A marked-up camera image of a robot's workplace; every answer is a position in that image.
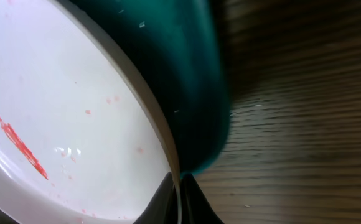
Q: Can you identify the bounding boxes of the white plate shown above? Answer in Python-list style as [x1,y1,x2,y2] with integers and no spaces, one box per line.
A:
[0,0,180,223]

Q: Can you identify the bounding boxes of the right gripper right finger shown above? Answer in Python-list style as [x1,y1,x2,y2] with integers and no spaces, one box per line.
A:
[180,174,224,224]

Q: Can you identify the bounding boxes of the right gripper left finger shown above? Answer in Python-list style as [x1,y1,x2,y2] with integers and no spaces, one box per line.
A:
[134,172,178,224]

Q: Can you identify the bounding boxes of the teal plastic tray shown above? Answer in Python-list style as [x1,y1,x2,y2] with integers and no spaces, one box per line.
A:
[73,0,230,174]

